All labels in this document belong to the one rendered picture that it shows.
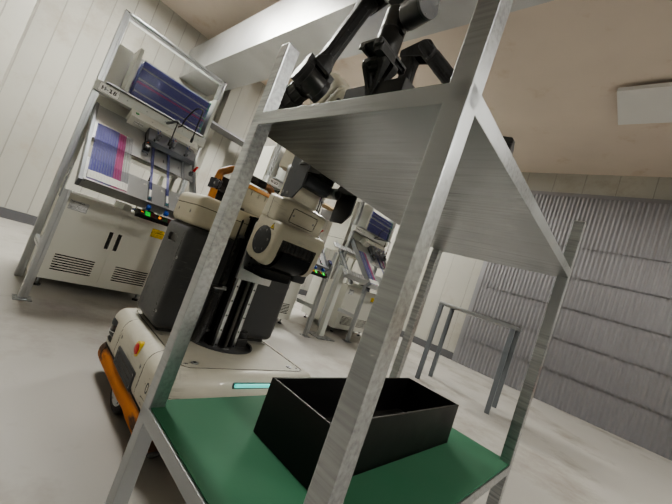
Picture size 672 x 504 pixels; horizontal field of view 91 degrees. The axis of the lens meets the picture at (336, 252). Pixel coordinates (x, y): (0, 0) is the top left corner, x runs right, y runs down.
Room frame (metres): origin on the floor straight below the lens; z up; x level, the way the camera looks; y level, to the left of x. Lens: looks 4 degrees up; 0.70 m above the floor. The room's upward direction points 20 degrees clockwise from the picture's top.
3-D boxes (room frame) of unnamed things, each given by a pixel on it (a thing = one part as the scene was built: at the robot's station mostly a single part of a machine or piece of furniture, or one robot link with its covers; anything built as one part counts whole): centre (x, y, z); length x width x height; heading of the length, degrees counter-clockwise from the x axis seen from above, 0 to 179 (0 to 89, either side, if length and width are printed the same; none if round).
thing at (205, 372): (1.39, 0.33, 0.16); 0.67 x 0.64 x 0.25; 45
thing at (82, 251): (2.42, 1.56, 0.66); 1.01 x 0.73 x 1.31; 46
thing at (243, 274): (1.32, 0.17, 0.68); 0.28 x 0.27 x 0.25; 135
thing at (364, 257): (4.52, -0.43, 0.65); 1.01 x 0.73 x 1.29; 46
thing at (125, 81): (2.54, 1.71, 0.95); 1.33 x 0.82 x 1.90; 46
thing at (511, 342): (3.31, -1.57, 0.40); 0.70 x 0.45 x 0.80; 53
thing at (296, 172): (1.19, 0.13, 0.99); 0.28 x 0.16 x 0.22; 135
